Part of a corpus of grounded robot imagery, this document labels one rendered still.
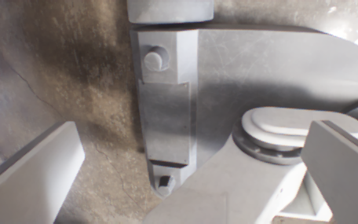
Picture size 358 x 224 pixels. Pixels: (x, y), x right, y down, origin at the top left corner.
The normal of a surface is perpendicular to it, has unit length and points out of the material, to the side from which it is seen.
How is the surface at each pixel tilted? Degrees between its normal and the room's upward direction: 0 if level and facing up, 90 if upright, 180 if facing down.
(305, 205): 90
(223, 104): 0
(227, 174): 90
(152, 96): 0
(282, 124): 90
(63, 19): 0
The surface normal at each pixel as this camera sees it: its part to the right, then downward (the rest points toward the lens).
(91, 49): -0.22, 0.47
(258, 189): -0.03, -0.88
